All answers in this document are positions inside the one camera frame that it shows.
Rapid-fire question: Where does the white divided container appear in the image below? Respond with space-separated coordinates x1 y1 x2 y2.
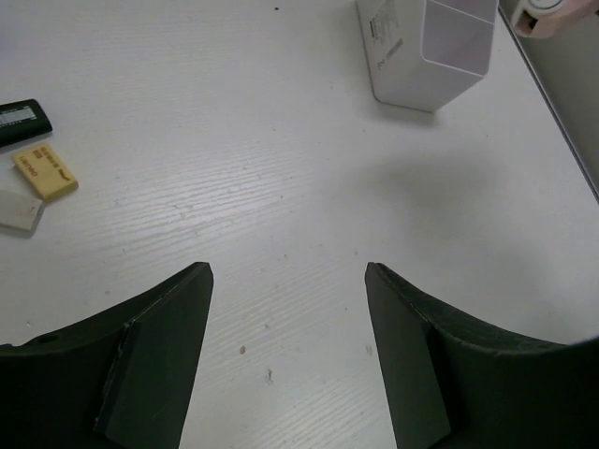
356 0 499 112

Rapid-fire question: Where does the white grey eraser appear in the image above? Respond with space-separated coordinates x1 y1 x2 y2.
0 190 45 233

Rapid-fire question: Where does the green cap highlighter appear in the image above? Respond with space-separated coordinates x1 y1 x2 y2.
0 98 52 148

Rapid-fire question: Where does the pink white stapler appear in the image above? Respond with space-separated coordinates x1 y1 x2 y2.
510 0 598 39

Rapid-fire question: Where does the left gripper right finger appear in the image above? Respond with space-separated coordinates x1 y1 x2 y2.
365 263 598 448

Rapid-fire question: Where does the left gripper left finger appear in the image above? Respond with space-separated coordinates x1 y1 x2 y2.
1 262 213 448

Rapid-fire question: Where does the yellow eraser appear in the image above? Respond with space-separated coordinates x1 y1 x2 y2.
11 143 79 202

